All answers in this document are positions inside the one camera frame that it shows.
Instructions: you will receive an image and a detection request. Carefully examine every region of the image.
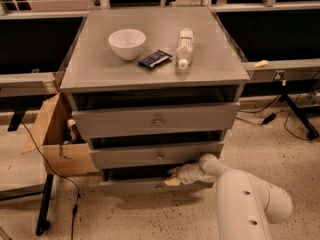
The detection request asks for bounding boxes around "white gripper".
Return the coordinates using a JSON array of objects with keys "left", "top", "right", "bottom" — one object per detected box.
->
[{"left": 164, "top": 163, "right": 204, "bottom": 187}]

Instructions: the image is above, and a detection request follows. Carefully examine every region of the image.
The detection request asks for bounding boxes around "grey bottom drawer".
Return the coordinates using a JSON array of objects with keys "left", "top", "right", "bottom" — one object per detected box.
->
[{"left": 100, "top": 164, "right": 213, "bottom": 197}]

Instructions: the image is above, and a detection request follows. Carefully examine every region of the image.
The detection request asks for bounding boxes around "grey drawer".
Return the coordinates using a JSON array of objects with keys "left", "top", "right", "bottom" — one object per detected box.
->
[
  {"left": 73, "top": 102, "right": 240, "bottom": 139},
  {"left": 90, "top": 141, "right": 223, "bottom": 169},
  {"left": 100, "top": 164, "right": 213, "bottom": 197}
]

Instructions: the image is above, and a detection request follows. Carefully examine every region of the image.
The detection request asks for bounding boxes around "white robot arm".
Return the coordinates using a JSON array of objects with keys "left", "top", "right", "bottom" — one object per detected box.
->
[{"left": 165, "top": 153, "right": 293, "bottom": 240}]

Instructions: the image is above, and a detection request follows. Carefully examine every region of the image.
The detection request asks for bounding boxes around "grey middle drawer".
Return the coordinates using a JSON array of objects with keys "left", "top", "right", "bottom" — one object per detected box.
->
[{"left": 90, "top": 141, "right": 223, "bottom": 169}]

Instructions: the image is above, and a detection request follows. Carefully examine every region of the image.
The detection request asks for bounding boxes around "grey top drawer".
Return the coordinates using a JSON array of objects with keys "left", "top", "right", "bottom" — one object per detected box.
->
[{"left": 73, "top": 102, "right": 240, "bottom": 139}]

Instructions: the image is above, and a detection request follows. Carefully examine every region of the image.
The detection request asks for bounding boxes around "grey drawer cabinet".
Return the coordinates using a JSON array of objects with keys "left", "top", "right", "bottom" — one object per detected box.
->
[{"left": 59, "top": 6, "right": 251, "bottom": 192}]

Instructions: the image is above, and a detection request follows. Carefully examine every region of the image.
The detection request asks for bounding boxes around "brown cardboard box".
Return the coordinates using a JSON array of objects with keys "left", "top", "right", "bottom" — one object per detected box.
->
[{"left": 22, "top": 93, "right": 93, "bottom": 176}]

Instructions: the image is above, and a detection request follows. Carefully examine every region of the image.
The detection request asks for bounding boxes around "dark blue snack packet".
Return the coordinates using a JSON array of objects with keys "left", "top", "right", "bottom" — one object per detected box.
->
[{"left": 138, "top": 50, "right": 171, "bottom": 70}]

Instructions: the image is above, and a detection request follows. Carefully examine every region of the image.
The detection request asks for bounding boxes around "clear plastic bottle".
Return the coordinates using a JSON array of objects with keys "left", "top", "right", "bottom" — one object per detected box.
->
[{"left": 176, "top": 28, "right": 194, "bottom": 71}]

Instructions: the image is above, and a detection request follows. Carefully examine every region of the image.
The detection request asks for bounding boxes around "black table leg left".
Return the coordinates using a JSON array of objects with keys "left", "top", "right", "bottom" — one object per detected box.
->
[{"left": 36, "top": 174, "right": 54, "bottom": 236}]

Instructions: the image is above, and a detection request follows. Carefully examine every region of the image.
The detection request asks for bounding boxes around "black table leg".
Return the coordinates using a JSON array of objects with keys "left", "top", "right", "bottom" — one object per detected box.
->
[
  {"left": 36, "top": 174, "right": 54, "bottom": 236},
  {"left": 279, "top": 80, "right": 320, "bottom": 140}
]

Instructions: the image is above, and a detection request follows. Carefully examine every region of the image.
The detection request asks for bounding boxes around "black table leg right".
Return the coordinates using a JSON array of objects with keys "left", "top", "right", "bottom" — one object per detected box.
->
[{"left": 279, "top": 80, "right": 320, "bottom": 140}]

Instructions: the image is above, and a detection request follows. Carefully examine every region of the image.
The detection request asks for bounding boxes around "white ceramic bowl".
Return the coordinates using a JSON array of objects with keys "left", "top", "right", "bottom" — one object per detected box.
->
[{"left": 108, "top": 29, "right": 146, "bottom": 60}]

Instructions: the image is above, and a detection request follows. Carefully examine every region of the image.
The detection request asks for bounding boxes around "small yellow foam piece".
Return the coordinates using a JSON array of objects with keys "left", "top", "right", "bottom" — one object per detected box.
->
[{"left": 254, "top": 60, "right": 269, "bottom": 68}]

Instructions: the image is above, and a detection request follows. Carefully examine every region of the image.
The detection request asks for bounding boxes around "black power adapter cable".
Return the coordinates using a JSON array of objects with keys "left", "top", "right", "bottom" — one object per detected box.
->
[{"left": 235, "top": 93, "right": 284, "bottom": 126}]

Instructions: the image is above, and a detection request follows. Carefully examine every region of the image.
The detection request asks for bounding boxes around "black floor cable left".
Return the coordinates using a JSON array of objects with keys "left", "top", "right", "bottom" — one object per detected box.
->
[{"left": 20, "top": 120, "right": 81, "bottom": 240}]

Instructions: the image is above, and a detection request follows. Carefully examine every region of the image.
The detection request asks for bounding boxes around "wall power outlet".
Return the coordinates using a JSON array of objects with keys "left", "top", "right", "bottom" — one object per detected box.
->
[{"left": 274, "top": 70, "right": 284, "bottom": 81}]

